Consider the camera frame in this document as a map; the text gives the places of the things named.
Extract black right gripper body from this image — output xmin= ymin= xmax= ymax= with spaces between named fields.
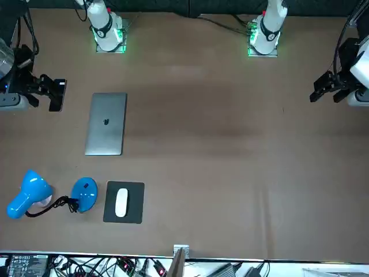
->
xmin=8 ymin=44 xmax=41 ymax=94

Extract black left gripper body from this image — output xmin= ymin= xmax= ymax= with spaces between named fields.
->
xmin=334 ymin=37 xmax=362 ymax=89

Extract grey laptop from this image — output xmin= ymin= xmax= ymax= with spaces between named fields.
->
xmin=84 ymin=92 xmax=128 ymax=156

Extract blue gooseneck desk lamp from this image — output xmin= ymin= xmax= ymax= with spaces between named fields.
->
xmin=6 ymin=169 xmax=99 ymax=220

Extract white computer mouse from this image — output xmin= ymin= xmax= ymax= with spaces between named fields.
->
xmin=115 ymin=188 xmax=130 ymax=218

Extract black mouse pad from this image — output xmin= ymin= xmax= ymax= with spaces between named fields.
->
xmin=103 ymin=181 xmax=145 ymax=224

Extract black labelled power adapter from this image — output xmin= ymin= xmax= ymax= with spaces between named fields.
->
xmin=6 ymin=253 xmax=50 ymax=277

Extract small black power adapter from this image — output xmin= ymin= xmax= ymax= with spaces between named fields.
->
xmin=242 ymin=267 xmax=265 ymax=277

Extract dark power adapter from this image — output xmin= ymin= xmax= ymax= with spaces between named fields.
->
xmin=207 ymin=261 xmax=242 ymax=277

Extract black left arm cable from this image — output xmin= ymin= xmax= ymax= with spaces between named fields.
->
xmin=333 ymin=0 xmax=364 ymax=76

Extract aluminium frame post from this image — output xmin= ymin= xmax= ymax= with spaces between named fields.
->
xmin=347 ymin=0 xmax=364 ymax=29

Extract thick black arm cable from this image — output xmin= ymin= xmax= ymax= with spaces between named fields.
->
xmin=24 ymin=0 xmax=40 ymax=56

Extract black bundled lamp cord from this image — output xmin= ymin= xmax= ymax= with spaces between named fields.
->
xmin=53 ymin=195 xmax=80 ymax=215

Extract black base power cable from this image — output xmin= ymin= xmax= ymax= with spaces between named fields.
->
xmin=189 ymin=11 xmax=254 ymax=35

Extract tangled black cables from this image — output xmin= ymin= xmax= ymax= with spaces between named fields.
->
xmin=48 ymin=255 xmax=174 ymax=277

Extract aluminium camera post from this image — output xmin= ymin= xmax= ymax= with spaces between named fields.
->
xmin=168 ymin=244 xmax=190 ymax=277

